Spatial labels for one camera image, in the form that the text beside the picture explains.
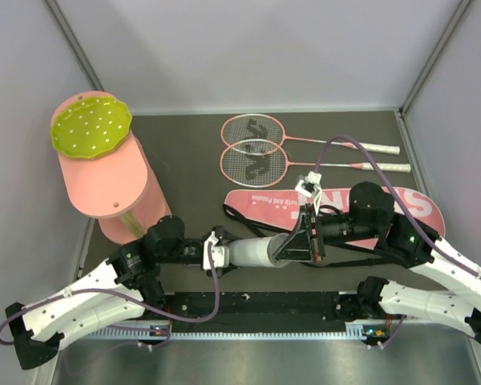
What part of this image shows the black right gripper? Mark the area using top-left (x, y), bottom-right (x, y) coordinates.
top-left (273, 203), bottom-right (379, 263)

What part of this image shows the white shuttlecock tube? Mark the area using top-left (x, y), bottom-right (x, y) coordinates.
top-left (228, 233), bottom-right (289, 268)

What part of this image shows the pink sport racket bag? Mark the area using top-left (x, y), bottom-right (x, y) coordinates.
top-left (224, 187), bottom-right (447, 250)

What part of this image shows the pink racket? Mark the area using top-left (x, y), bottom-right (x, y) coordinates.
top-left (220, 113), bottom-right (401, 156)
top-left (220, 142), bottom-right (413, 189)

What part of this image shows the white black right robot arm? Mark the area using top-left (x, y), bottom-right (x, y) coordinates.
top-left (273, 182), bottom-right (481, 345)

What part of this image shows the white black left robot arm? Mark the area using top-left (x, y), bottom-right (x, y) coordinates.
top-left (5, 216), bottom-right (235, 371)

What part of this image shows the pink tiered shelf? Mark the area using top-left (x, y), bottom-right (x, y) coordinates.
top-left (51, 91), bottom-right (171, 245)

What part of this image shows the green dotted scalloped plate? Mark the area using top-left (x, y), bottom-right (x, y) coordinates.
top-left (51, 95), bottom-right (132, 160)

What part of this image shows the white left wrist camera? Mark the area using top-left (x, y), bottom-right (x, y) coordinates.
top-left (202, 231), bottom-right (229, 271)

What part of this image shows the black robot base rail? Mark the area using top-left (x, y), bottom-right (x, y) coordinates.
top-left (119, 290), bottom-right (390, 334)

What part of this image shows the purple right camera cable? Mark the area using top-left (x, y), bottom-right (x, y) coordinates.
top-left (316, 136), bottom-right (481, 288)

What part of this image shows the white slotted cable duct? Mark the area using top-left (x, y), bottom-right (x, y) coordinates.
top-left (66, 322), bottom-right (390, 341)

